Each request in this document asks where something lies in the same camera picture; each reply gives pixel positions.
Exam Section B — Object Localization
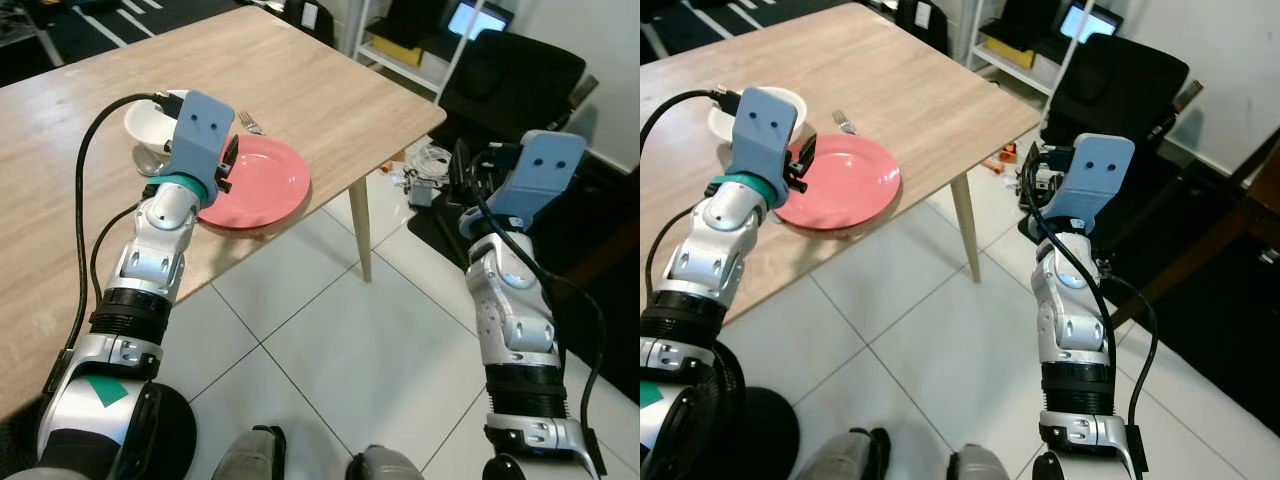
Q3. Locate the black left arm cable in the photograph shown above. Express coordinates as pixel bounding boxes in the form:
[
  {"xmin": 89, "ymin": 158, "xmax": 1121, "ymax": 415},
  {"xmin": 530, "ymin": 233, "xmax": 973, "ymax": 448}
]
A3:
[
  {"xmin": 640, "ymin": 87, "xmax": 743, "ymax": 301},
  {"xmin": 72, "ymin": 91, "xmax": 187, "ymax": 353}
]

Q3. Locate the white cable bundle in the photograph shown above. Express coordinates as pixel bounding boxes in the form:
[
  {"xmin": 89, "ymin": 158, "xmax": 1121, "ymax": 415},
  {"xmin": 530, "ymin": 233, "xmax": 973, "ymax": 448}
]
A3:
[{"xmin": 384, "ymin": 143, "xmax": 459, "ymax": 210}]

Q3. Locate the tablet with lit screen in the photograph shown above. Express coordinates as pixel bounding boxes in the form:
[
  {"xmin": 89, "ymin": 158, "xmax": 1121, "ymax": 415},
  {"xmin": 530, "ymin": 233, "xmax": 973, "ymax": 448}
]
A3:
[
  {"xmin": 446, "ymin": 2, "xmax": 514, "ymax": 42},
  {"xmin": 1057, "ymin": 2, "xmax": 1124, "ymax": 44}
]

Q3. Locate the yellow box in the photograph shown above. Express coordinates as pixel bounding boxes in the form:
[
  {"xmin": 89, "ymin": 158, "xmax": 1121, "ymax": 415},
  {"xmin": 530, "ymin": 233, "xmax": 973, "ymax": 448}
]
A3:
[
  {"xmin": 370, "ymin": 36, "xmax": 427, "ymax": 69},
  {"xmin": 983, "ymin": 34, "xmax": 1038, "ymax": 70}
]

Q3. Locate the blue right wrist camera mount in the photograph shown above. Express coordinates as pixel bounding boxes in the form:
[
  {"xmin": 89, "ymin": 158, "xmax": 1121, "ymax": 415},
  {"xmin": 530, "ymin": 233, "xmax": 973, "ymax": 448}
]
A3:
[
  {"xmin": 1048, "ymin": 132, "xmax": 1137, "ymax": 237},
  {"xmin": 488, "ymin": 130, "xmax": 589, "ymax": 237}
]

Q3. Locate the black white striped rug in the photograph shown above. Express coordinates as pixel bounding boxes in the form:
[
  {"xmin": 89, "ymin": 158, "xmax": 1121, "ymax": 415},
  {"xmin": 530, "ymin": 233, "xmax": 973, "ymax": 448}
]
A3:
[
  {"xmin": 0, "ymin": 0, "xmax": 206, "ymax": 86},
  {"xmin": 640, "ymin": 0, "xmax": 806, "ymax": 63}
]

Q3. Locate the white bowl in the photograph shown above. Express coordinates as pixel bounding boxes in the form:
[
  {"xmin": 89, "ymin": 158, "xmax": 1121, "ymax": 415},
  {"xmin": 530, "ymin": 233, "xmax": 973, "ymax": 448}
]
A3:
[
  {"xmin": 707, "ymin": 87, "xmax": 808, "ymax": 143},
  {"xmin": 124, "ymin": 90, "xmax": 193, "ymax": 177}
]

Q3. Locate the wooden table leg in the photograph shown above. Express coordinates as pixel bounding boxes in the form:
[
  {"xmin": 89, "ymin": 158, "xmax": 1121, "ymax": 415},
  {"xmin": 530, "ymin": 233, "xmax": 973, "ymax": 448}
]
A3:
[
  {"xmin": 347, "ymin": 178, "xmax": 374, "ymax": 284},
  {"xmin": 949, "ymin": 171, "xmax": 982, "ymax": 284}
]

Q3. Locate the grey left robot foot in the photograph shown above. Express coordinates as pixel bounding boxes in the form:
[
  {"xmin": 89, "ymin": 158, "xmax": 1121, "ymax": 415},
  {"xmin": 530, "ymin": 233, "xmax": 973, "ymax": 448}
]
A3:
[
  {"xmin": 211, "ymin": 424, "xmax": 287, "ymax": 480},
  {"xmin": 798, "ymin": 427, "xmax": 892, "ymax": 480}
]

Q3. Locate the grey robot foot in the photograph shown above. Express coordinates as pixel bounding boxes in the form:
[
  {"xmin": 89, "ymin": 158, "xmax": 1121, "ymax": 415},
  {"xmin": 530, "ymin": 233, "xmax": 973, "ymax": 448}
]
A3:
[
  {"xmin": 944, "ymin": 444, "xmax": 1013, "ymax": 480},
  {"xmin": 798, "ymin": 427, "xmax": 892, "ymax": 480},
  {"xmin": 346, "ymin": 444, "xmax": 427, "ymax": 480},
  {"xmin": 211, "ymin": 424, "xmax": 287, "ymax": 480}
]

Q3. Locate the pink round plate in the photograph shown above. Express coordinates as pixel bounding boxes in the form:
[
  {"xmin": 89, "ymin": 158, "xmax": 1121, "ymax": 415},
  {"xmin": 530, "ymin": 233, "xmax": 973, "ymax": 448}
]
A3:
[
  {"xmin": 195, "ymin": 133, "xmax": 312, "ymax": 231},
  {"xmin": 772, "ymin": 133, "xmax": 902, "ymax": 232}
]

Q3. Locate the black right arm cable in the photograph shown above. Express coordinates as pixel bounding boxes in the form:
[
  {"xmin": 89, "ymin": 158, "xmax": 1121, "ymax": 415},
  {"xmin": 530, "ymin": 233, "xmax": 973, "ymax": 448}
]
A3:
[
  {"xmin": 468, "ymin": 178, "xmax": 612, "ymax": 473},
  {"xmin": 1028, "ymin": 178, "xmax": 1163, "ymax": 453}
]

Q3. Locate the black chair with white tag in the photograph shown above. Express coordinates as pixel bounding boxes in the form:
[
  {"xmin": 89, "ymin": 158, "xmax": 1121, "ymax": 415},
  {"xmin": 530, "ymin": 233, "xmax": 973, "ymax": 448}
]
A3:
[
  {"xmin": 893, "ymin": 0, "xmax": 953, "ymax": 58},
  {"xmin": 280, "ymin": 0, "xmax": 338, "ymax": 48}
]

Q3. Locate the dark wooden chair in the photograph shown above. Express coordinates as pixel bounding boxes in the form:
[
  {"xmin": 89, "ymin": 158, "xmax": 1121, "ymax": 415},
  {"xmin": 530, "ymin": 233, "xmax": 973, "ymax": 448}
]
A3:
[{"xmin": 1108, "ymin": 128, "xmax": 1280, "ymax": 333}]

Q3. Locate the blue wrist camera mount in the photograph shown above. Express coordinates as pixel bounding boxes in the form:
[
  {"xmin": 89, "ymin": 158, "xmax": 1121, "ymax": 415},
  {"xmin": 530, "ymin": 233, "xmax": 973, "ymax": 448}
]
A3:
[
  {"xmin": 160, "ymin": 90, "xmax": 237, "ymax": 193},
  {"xmin": 488, "ymin": 130, "xmax": 589, "ymax": 237},
  {"xmin": 1048, "ymin": 132, "xmax": 1137, "ymax": 237},
  {"xmin": 725, "ymin": 87, "xmax": 808, "ymax": 197}
]

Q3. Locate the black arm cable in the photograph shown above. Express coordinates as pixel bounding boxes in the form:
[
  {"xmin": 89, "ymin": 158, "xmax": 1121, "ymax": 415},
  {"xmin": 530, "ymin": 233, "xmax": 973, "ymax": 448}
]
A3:
[
  {"xmin": 640, "ymin": 87, "xmax": 743, "ymax": 301},
  {"xmin": 72, "ymin": 91, "xmax": 187, "ymax": 353},
  {"xmin": 1028, "ymin": 178, "xmax": 1163, "ymax": 453},
  {"xmin": 468, "ymin": 178, "xmax": 612, "ymax": 473}
]

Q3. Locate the black padded office chair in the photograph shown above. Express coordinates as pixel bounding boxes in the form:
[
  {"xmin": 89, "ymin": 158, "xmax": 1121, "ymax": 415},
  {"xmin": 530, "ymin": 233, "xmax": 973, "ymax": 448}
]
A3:
[
  {"xmin": 438, "ymin": 30, "xmax": 589, "ymax": 153},
  {"xmin": 1040, "ymin": 32, "xmax": 1193, "ymax": 151}
]

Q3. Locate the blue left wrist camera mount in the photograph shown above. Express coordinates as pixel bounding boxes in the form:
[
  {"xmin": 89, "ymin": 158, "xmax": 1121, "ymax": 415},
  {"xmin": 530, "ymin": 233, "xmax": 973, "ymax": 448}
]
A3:
[
  {"xmin": 160, "ymin": 90, "xmax": 237, "ymax": 193},
  {"xmin": 725, "ymin": 87, "xmax": 808, "ymax": 197}
]

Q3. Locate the grey right robot foot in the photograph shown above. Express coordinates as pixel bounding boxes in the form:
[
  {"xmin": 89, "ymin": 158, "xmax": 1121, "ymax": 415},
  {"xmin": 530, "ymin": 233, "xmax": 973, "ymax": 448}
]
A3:
[
  {"xmin": 346, "ymin": 444, "xmax": 427, "ymax": 480},
  {"xmin": 944, "ymin": 444, "xmax": 1013, "ymax": 480}
]

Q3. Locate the white metal shelf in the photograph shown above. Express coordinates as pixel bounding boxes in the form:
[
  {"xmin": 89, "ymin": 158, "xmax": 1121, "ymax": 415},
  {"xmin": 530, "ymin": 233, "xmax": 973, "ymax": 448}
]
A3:
[
  {"xmin": 352, "ymin": 0, "xmax": 473, "ymax": 98},
  {"xmin": 963, "ymin": 0, "xmax": 1079, "ymax": 98}
]

